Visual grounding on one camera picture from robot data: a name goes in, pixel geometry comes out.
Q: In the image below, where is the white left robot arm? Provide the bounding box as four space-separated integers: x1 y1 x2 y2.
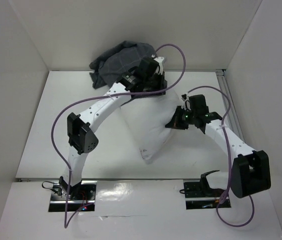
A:
59 56 167 200

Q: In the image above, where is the dark grey checked pillowcase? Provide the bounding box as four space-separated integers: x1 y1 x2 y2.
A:
89 40 156 89

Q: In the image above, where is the purple cable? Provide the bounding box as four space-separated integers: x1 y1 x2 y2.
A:
187 86 255 228
50 43 187 230

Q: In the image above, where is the aluminium rail frame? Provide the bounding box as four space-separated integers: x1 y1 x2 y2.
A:
215 69 244 140

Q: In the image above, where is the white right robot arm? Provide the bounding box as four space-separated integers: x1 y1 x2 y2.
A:
165 94 271 199

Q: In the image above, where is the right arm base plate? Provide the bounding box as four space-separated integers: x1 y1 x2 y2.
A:
179 170 226 210

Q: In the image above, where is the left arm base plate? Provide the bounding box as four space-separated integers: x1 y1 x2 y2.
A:
41 180 97 213

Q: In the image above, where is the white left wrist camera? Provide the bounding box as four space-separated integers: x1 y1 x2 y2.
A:
151 55 166 75

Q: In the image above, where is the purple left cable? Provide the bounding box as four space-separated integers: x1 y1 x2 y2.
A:
50 43 187 230

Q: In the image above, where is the white pillow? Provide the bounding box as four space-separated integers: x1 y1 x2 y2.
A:
120 89 181 164

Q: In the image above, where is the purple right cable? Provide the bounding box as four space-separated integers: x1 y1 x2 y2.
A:
187 86 255 228

